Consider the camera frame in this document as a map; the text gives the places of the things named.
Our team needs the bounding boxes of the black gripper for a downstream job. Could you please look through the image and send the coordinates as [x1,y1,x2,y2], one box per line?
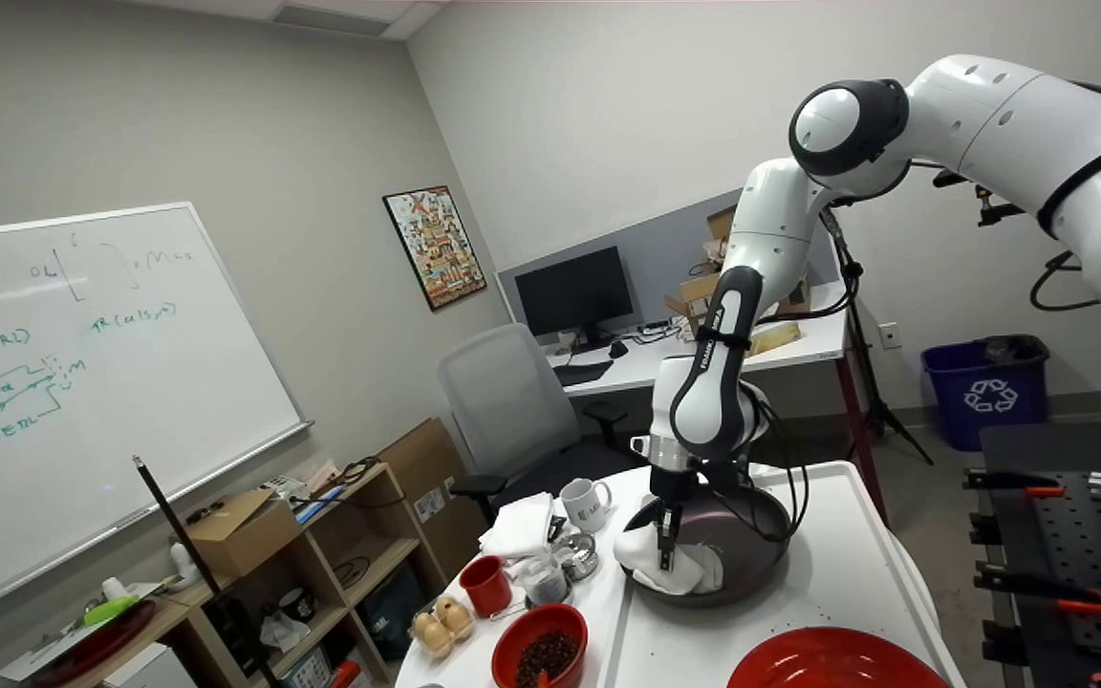
[633,465,707,575]

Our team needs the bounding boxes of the black frying pan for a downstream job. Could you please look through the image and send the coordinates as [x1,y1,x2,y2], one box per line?
[619,477,797,613]

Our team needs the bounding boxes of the white mug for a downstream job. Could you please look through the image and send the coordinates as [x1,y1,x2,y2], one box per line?
[554,474,616,534]

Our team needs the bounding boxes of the shiny metal jar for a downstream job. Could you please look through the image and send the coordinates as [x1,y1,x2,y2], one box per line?
[547,529,603,586]

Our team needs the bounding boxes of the grey metal cup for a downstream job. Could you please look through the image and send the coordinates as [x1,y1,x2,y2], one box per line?
[515,555,578,613]

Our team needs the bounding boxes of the white office desk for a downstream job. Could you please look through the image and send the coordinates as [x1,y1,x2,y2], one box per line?
[547,278,891,520]

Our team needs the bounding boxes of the red bowl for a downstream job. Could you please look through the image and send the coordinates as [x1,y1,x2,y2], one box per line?
[490,599,592,688]

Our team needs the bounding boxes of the black keyboard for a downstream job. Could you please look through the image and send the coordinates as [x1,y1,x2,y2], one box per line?
[550,361,616,390]

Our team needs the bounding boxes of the red cup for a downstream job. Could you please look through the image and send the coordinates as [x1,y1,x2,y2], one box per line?
[459,555,522,622]

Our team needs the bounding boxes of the white tray board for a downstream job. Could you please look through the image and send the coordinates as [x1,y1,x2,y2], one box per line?
[603,455,966,688]

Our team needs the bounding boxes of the red plate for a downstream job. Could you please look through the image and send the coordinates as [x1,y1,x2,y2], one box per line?
[723,622,958,688]

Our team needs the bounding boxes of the grey office chair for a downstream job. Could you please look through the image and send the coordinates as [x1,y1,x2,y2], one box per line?
[431,320,640,511]

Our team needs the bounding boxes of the tissue box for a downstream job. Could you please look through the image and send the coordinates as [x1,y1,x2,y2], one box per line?
[742,319,806,361]

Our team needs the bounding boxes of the tan bread roll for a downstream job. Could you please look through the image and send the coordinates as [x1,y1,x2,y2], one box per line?
[431,591,480,641]
[411,609,450,664]

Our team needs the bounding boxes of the cardboard box with label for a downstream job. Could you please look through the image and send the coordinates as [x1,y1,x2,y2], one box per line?
[668,270,731,320]

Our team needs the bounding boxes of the black tripod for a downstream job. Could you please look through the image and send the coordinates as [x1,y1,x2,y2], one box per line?
[814,203,941,469]

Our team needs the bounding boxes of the wooden shelf unit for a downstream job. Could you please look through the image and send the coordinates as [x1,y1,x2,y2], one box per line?
[0,460,450,688]

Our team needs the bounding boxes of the black computer monitor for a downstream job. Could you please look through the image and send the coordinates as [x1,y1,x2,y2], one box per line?
[508,242,640,356]

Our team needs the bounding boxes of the grey desk partition panel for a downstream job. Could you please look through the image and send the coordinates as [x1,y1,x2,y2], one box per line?
[496,188,842,335]

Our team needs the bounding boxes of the open cardboard box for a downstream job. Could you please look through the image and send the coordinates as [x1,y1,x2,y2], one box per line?
[703,203,749,250]

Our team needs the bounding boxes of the blue recycling bin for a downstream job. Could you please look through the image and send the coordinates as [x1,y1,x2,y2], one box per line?
[919,332,1056,455]

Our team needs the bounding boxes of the framed colourful poster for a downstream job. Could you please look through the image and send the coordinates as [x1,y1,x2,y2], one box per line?
[379,183,494,319]

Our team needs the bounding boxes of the black work table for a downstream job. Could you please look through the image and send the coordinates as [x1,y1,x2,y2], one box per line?
[964,418,1101,688]

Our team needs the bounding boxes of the small cardboard box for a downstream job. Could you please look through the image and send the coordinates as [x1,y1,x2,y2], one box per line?
[185,486,304,590]

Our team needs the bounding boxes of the thin black pole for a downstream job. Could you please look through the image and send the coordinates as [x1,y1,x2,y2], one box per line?
[131,455,277,688]

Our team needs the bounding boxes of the green object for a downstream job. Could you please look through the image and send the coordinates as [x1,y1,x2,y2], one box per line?
[81,590,145,631]

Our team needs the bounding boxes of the whiteboard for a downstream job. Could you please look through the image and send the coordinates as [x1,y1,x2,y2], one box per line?
[0,198,314,635]

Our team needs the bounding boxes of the red dish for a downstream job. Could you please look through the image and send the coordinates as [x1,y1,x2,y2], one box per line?
[27,599,160,688]

